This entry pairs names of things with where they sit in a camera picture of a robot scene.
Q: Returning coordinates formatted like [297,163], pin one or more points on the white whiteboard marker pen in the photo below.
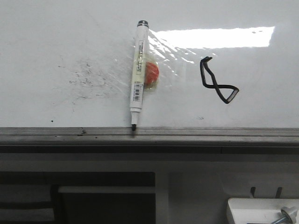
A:
[138,71]

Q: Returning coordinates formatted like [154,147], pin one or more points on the white clamp block with screw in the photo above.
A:
[262,211]

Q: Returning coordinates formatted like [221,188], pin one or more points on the white whiteboard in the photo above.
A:
[222,63]

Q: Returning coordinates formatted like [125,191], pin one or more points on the grey aluminium marker tray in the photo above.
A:
[150,136]

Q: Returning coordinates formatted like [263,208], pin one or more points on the red round magnet taped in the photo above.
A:
[151,73]

